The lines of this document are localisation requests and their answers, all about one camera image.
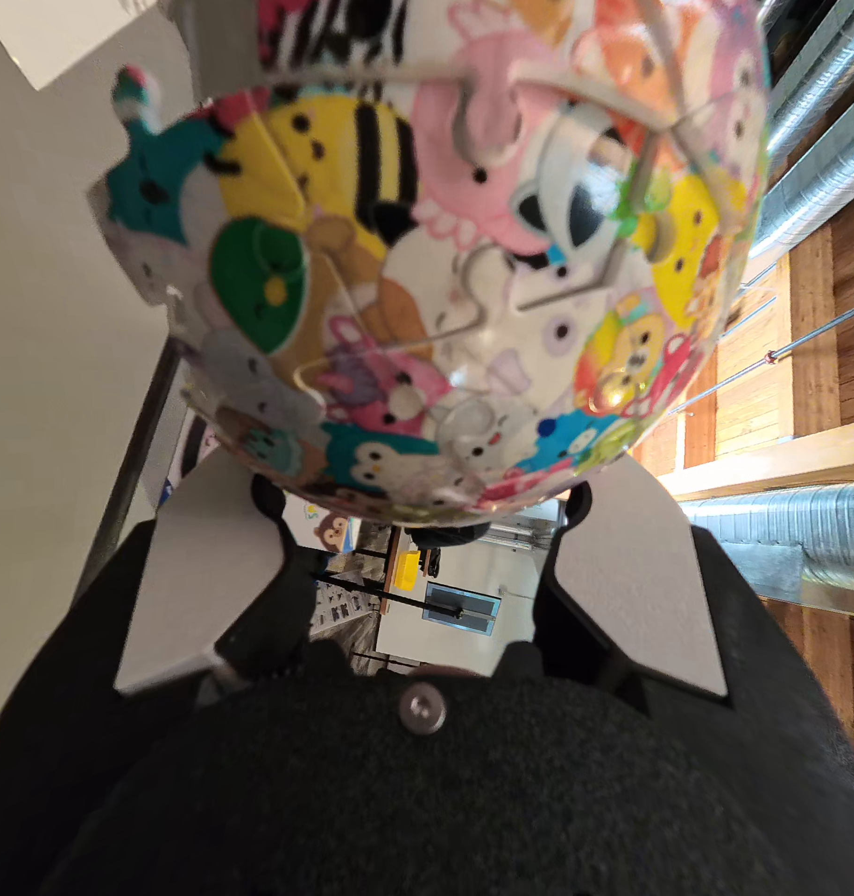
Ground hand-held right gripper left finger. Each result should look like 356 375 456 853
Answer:
113 448 317 694

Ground metal threaded rods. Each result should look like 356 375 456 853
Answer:
668 297 854 419

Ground large silver ventilation duct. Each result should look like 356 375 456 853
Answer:
679 482 854 618

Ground monkey picture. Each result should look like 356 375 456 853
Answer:
287 490 362 555

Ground colourful puzzle ball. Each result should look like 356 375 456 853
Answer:
87 0 774 527

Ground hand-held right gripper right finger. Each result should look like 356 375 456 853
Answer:
530 454 730 700

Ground white paper sheet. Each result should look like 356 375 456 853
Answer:
0 0 163 92

